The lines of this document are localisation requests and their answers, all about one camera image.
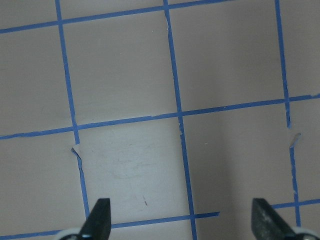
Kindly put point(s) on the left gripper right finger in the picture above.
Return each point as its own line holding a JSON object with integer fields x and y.
{"x": 267, "y": 224}

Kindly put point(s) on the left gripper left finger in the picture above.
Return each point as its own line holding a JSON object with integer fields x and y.
{"x": 98, "y": 224}

